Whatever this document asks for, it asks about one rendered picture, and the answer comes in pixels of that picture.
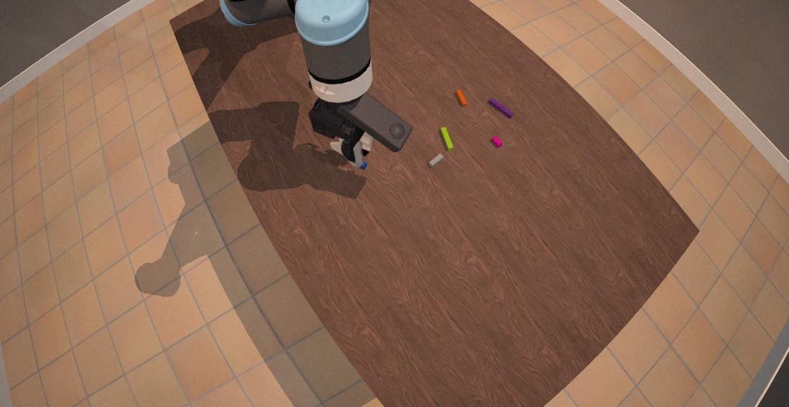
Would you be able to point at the lime green rod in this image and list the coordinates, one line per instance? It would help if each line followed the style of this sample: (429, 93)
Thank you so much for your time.
(446, 138)

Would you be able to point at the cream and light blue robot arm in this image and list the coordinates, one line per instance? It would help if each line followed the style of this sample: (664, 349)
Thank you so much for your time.
(336, 44)

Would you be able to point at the orange rod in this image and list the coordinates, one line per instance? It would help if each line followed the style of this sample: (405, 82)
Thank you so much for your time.
(461, 98)

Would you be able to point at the purple rod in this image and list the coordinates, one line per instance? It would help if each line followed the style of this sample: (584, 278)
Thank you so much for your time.
(501, 108)

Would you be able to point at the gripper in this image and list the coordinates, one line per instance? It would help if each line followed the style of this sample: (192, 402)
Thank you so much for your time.
(327, 121)

